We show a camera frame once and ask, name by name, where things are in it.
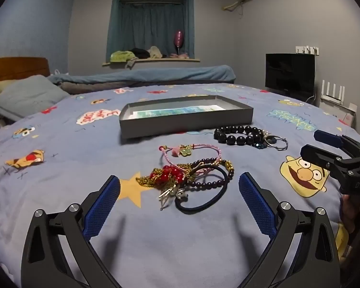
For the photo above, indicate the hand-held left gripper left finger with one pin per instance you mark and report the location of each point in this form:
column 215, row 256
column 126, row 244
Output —
column 103, row 207

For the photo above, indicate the blue folded blanket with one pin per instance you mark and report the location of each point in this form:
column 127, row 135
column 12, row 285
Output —
column 138, row 73

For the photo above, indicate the grey hanging cloth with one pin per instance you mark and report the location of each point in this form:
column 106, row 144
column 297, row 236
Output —
column 131, row 63

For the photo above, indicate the grey cardboard box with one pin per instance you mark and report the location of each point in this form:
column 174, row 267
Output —
column 168, row 126

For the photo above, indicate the beige cloth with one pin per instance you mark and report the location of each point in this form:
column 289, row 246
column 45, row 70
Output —
column 155, row 52

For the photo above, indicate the grey brown blanket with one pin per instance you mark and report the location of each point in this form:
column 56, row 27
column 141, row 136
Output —
column 108, row 87

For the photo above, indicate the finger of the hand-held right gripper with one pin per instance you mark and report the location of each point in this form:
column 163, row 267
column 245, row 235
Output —
column 318, row 155
column 328, row 139

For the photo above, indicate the grey pillow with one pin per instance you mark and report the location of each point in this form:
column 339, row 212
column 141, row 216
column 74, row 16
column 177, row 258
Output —
column 24, row 96

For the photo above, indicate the pink balloon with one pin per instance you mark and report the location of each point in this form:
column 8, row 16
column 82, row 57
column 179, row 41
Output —
column 178, row 37

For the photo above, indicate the white wall sockets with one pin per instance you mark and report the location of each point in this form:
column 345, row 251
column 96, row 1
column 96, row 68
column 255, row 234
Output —
column 307, row 50

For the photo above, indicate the white router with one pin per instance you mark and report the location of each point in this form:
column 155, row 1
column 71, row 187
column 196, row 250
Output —
column 333, row 97

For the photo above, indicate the black monitor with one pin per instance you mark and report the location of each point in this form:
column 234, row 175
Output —
column 289, row 72

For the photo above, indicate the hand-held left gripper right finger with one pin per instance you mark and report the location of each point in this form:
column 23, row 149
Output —
column 255, row 204

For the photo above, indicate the pink toys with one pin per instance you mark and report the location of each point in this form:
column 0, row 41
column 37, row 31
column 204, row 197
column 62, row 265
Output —
column 180, row 55

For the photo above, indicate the green cloth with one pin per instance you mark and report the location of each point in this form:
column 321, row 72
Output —
column 121, row 56

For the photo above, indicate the wooden headboard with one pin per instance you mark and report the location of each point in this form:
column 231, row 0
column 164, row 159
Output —
column 15, row 67

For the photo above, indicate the printed paper sheet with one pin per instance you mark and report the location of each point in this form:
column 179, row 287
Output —
column 174, row 112

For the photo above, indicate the person's right hand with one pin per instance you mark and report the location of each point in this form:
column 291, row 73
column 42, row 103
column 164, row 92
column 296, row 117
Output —
column 355, row 211

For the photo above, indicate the cartoon printed bed sheet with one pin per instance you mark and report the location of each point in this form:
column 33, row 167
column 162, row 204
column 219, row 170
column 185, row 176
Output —
column 78, row 156

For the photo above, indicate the silver leaf pendant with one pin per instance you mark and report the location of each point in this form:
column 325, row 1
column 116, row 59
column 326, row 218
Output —
column 168, row 195

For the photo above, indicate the black cloth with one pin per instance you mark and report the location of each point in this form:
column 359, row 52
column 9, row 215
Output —
column 139, row 53

